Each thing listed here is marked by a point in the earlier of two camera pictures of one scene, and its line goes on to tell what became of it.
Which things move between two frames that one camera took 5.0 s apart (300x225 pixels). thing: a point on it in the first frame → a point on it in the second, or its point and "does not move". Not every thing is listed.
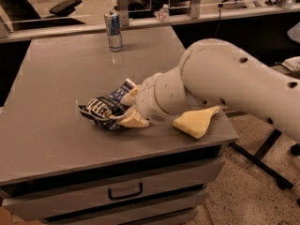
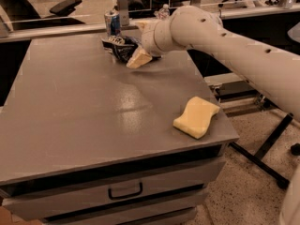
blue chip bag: x=106 y=110 → x=120 y=47
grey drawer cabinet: x=59 y=166 does not move
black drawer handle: x=113 y=198 does not move
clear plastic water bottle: x=163 y=13 does not move
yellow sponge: x=195 y=122 does not move
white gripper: x=146 y=99 → x=148 y=40
